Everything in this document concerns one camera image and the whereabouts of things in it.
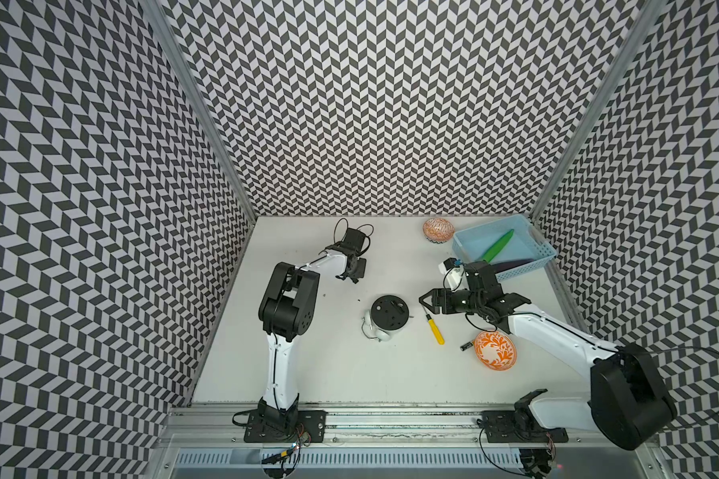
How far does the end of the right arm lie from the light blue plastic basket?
30 cm

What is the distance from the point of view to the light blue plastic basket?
1.02 meters

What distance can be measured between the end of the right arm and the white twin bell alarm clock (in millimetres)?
97

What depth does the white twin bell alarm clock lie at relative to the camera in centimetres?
88

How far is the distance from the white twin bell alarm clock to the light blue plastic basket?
1.01 feet

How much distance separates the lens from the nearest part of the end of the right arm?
62 cm
